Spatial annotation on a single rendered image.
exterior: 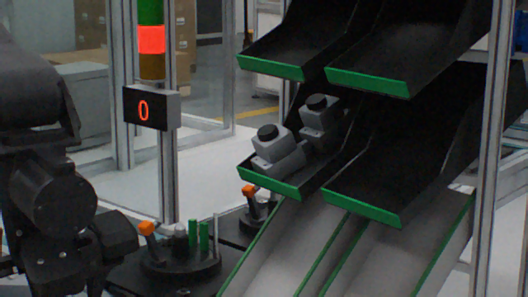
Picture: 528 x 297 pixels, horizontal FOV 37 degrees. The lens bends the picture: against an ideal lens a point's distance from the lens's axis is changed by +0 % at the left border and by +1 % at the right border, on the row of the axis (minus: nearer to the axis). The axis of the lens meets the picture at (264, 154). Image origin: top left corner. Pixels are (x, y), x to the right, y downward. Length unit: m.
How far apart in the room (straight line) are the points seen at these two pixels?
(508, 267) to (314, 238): 0.65
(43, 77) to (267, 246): 0.57
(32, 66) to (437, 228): 0.60
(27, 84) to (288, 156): 0.46
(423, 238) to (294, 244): 0.20
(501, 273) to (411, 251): 0.62
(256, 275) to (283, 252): 0.05
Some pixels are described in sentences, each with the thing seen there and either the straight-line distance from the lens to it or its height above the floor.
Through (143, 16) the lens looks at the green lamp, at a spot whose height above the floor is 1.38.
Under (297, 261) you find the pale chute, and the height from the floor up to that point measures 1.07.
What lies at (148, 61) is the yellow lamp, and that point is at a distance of 1.49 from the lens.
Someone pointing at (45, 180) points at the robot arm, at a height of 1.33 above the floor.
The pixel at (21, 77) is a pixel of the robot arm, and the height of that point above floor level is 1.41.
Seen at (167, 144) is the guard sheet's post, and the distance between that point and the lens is 1.55.
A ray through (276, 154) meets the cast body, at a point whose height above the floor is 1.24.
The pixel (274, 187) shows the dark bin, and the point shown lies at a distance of 1.07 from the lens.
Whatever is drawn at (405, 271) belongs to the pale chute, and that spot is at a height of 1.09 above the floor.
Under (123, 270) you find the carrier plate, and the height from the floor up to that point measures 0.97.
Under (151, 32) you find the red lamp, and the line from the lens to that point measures 1.48.
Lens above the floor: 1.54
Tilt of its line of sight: 16 degrees down
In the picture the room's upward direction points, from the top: straight up
